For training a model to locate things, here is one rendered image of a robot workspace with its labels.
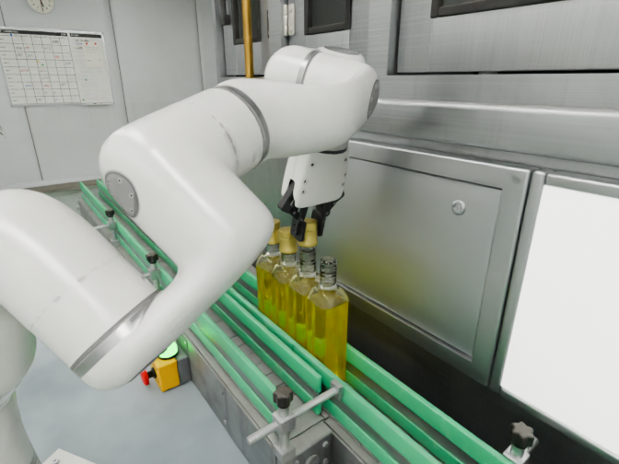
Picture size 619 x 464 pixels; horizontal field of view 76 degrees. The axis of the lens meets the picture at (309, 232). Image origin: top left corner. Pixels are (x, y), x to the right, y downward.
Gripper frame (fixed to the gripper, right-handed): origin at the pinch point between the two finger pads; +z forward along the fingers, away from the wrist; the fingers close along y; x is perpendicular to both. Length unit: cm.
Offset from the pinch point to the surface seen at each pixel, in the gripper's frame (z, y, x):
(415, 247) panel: -1.1, -12.3, 14.1
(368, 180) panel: -7.0, -12.4, 0.5
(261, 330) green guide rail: 23.9, 6.3, -0.9
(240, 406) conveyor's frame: 30.0, 15.4, 8.2
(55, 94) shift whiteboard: 144, -39, -564
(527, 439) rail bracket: 7.3, -4.1, 42.5
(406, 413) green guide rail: 20.2, -3.1, 28.3
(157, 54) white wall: 93, -176, -576
